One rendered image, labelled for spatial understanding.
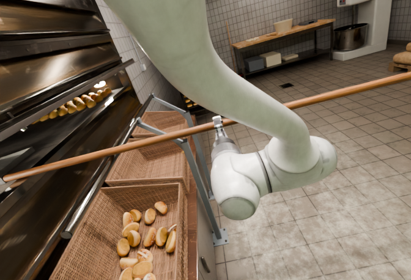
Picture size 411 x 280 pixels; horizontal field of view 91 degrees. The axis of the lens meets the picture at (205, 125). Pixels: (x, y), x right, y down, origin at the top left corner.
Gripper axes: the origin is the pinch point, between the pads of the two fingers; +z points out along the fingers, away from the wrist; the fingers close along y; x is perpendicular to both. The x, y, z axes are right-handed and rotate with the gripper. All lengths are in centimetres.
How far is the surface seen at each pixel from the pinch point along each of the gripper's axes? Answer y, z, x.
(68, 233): 2, -34, -44
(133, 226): 55, 11, -62
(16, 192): 2, -9, -81
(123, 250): 55, -3, -63
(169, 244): 54, -6, -38
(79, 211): 2, -28, -44
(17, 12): -64, 49, -83
